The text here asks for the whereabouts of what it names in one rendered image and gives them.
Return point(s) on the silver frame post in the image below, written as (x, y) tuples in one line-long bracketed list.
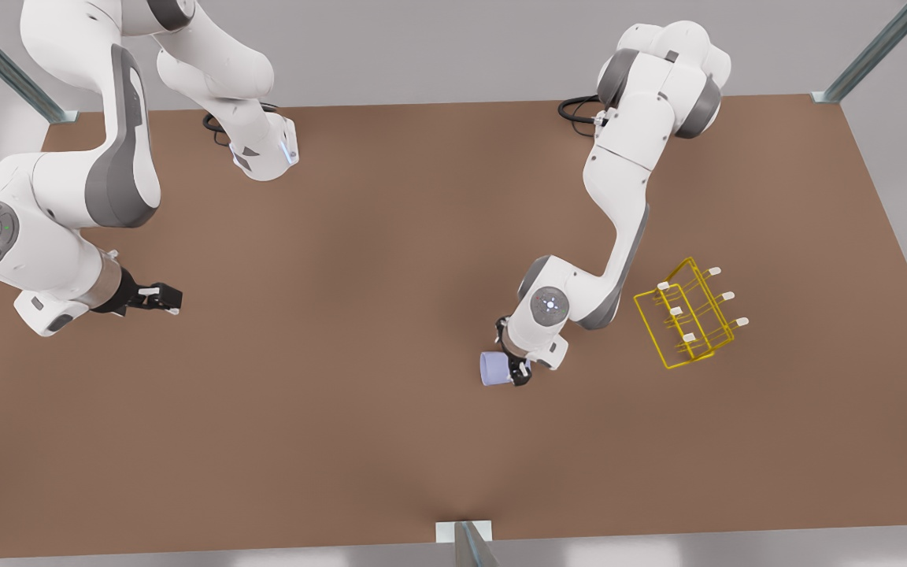
[(469, 545), (5, 67), (875, 51)]

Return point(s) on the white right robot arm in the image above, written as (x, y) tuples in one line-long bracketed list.
[(68, 181)]

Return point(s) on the pale lilac cup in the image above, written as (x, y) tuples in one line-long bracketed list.
[(494, 368)]

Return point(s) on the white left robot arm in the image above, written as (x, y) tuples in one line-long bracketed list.
[(627, 157)]

